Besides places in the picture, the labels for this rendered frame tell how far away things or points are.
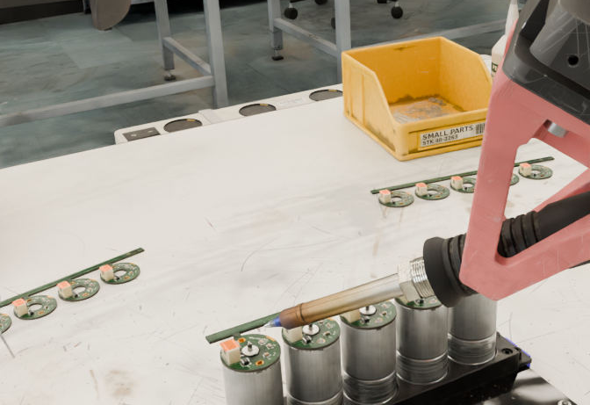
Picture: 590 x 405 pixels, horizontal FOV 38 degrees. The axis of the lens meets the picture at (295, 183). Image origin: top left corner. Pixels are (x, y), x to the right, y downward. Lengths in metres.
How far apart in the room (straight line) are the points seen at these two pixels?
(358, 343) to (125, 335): 0.16
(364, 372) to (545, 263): 0.13
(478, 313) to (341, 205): 0.23
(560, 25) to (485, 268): 0.10
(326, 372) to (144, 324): 0.16
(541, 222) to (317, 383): 0.13
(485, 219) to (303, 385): 0.13
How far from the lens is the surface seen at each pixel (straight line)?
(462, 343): 0.41
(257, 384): 0.35
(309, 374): 0.36
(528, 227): 0.28
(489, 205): 0.26
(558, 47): 0.21
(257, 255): 0.55
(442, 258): 0.29
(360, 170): 0.66
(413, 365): 0.40
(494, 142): 0.25
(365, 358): 0.38
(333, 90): 0.87
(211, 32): 2.80
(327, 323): 0.37
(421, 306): 0.38
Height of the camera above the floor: 1.02
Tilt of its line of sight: 25 degrees down
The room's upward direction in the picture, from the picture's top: 4 degrees counter-clockwise
